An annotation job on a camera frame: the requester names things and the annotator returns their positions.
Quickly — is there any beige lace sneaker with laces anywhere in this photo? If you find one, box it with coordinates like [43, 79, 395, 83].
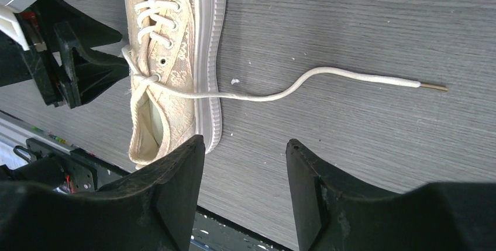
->
[122, 0, 446, 169]

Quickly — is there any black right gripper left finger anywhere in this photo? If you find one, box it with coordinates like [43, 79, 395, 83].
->
[1, 135, 205, 250]

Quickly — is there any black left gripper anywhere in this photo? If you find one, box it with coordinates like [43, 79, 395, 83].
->
[1, 0, 129, 109]

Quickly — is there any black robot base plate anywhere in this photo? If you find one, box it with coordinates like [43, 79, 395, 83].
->
[0, 137, 291, 251]

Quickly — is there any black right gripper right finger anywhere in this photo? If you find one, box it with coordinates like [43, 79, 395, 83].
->
[286, 139, 495, 250]

